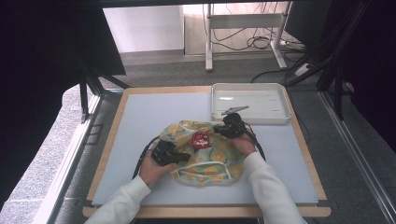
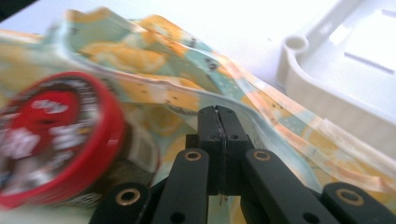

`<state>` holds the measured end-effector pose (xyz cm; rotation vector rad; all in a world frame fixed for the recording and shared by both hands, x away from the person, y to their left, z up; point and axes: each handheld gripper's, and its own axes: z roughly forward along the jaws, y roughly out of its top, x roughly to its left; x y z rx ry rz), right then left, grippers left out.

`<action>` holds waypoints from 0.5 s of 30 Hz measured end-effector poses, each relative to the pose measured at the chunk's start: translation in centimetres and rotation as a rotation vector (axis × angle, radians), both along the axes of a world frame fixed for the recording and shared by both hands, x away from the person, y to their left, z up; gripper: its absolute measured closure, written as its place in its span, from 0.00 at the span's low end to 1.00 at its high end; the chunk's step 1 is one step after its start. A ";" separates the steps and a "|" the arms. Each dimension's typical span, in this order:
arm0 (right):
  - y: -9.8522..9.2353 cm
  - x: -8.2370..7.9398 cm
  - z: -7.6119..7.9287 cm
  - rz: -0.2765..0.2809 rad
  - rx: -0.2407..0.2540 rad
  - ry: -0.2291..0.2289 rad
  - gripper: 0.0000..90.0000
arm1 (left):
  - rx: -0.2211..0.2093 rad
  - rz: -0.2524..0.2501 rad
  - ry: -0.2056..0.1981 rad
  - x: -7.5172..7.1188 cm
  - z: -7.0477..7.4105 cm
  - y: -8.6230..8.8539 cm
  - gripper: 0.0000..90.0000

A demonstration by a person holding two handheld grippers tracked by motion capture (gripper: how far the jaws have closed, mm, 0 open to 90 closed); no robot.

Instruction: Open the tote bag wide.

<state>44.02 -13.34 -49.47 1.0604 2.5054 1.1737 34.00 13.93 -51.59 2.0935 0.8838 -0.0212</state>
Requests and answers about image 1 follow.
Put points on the black metal stand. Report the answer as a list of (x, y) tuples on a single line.
[(90, 84), (334, 59)]

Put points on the person's left hand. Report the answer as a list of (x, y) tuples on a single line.
[(154, 172)]

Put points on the white metal desk frame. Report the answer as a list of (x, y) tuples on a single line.
[(246, 21)]

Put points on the dark curtain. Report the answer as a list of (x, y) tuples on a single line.
[(40, 62), (373, 62)]

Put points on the yellow flowered green cloth bag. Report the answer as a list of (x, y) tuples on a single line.
[(211, 168)]

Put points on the aluminium rail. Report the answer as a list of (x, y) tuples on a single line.
[(68, 161), (358, 155)]

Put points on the white plastic tray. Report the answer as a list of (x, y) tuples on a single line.
[(267, 96)]

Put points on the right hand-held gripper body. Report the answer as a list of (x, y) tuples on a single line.
[(235, 126)]

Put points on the red round tin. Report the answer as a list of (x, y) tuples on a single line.
[(199, 140)]

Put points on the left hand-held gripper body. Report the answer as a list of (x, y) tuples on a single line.
[(165, 154)]

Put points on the white power strip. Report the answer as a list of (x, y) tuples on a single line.
[(302, 69)]

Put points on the light grey table mat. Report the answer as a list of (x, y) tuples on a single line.
[(146, 115)]

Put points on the person's right hand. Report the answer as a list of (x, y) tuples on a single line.
[(244, 144)]

